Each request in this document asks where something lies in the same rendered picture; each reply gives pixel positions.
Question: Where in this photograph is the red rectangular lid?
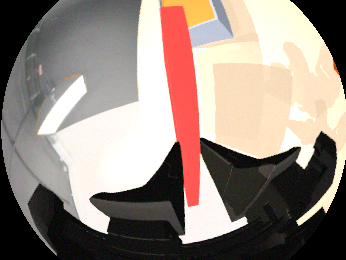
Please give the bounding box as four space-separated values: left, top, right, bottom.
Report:
160 5 201 207

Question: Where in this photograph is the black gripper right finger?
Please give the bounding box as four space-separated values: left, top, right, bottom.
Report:
200 137 302 223

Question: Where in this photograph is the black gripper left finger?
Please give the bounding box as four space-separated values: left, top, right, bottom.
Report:
89 141 186 236

